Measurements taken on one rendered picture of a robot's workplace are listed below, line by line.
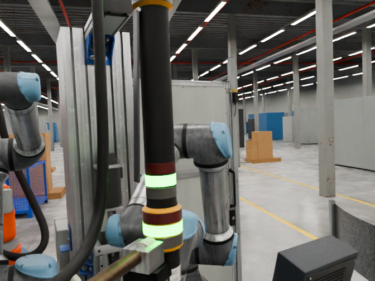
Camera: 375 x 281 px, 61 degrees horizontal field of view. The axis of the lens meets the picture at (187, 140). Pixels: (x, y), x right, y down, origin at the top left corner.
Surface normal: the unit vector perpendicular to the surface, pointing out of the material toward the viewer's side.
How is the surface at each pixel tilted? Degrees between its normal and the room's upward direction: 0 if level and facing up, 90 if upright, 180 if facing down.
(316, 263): 15
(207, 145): 101
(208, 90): 90
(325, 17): 90
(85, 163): 90
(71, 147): 90
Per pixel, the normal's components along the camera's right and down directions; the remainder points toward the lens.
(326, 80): 0.24, 0.04
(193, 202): 0.50, 0.03
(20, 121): 0.15, 0.88
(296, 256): 0.09, -0.96
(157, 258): 0.91, -0.02
